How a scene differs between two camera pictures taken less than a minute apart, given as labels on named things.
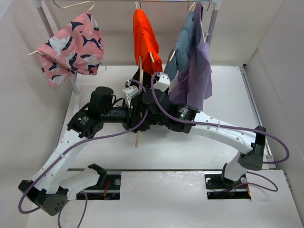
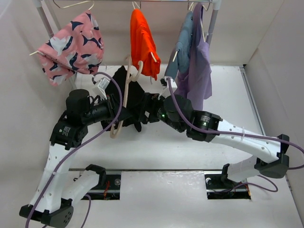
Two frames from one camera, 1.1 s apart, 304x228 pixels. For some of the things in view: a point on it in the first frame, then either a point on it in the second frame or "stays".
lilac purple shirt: [194, 86] stays
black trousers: [142, 120] to [117, 86]
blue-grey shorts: [179, 57] stays
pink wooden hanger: [140, 81] to [130, 77]
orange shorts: [146, 43] stays
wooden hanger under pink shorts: [32, 52] stays
